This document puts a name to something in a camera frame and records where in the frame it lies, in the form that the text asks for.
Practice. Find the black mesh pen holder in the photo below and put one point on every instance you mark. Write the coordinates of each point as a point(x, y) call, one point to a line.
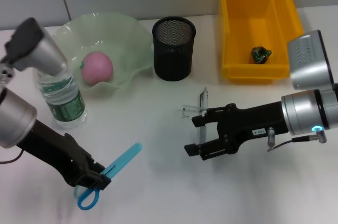
point(173, 57)

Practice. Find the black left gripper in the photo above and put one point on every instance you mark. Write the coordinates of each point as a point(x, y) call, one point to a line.
point(58, 150)

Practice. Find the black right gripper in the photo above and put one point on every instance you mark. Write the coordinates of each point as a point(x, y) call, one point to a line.
point(251, 121)

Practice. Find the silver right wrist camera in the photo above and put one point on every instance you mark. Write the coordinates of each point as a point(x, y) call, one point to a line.
point(309, 63)

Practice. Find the blue scissors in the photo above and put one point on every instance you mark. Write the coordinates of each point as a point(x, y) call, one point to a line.
point(126, 155)

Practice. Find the green label water bottle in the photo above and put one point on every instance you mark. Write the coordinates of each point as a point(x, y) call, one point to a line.
point(66, 102)

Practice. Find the transparent plastic ruler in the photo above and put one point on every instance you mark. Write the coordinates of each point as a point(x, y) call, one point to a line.
point(188, 110)

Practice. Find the green plastic wrapper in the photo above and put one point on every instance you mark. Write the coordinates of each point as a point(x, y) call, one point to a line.
point(258, 54)

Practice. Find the pink peach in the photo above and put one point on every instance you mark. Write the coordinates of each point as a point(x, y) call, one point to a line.
point(97, 68)

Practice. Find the silver ballpoint pen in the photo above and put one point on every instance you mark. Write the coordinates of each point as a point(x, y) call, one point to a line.
point(204, 100)

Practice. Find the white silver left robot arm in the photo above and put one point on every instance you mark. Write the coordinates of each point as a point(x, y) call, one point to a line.
point(16, 118)

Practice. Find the yellow plastic storage bin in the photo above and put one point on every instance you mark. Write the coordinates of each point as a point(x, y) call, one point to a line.
point(251, 10)

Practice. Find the pale green glass fruit plate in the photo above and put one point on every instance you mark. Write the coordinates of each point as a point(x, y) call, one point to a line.
point(118, 36)

